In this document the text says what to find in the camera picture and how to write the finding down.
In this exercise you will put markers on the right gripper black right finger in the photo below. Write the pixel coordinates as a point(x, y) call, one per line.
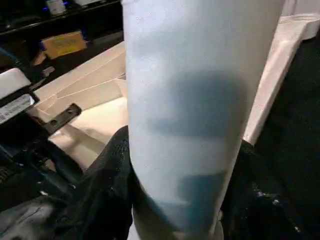
point(255, 205)

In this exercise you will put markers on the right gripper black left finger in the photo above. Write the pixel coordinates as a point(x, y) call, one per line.
point(105, 195)

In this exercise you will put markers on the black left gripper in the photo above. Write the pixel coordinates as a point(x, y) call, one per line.
point(25, 155)

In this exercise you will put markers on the white plastic table top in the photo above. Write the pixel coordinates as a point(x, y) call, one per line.
point(95, 82)

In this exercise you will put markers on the white plastic table leg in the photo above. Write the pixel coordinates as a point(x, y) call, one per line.
point(195, 100)

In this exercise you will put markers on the black plastic mat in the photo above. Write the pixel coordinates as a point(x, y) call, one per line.
point(300, 100)

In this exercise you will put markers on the yellow cardboard box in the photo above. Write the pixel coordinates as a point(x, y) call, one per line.
point(65, 45)

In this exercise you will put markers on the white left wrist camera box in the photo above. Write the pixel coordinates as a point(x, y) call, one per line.
point(12, 83)

